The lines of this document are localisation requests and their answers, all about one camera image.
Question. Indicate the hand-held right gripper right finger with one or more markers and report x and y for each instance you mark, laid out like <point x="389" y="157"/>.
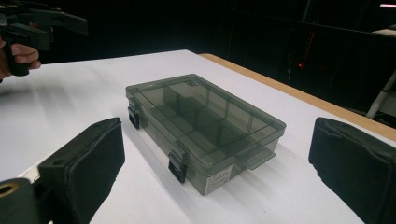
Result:
<point x="358" y="165"/>

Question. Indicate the transparent grey compartment box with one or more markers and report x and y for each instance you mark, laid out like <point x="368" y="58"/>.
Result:
<point x="199" y="124"/>

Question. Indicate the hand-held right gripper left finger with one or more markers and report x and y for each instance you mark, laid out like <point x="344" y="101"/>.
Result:
<point x="87" y="168"/>

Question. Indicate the white table mat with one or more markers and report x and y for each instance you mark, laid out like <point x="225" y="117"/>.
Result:
<point x="77" y="90"/>

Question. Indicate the white metal stand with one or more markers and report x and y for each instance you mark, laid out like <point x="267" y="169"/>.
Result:
<point x="381" y="96"/>

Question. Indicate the wooden table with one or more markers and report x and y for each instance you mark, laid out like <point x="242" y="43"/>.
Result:
<point x="311" y="97"/>

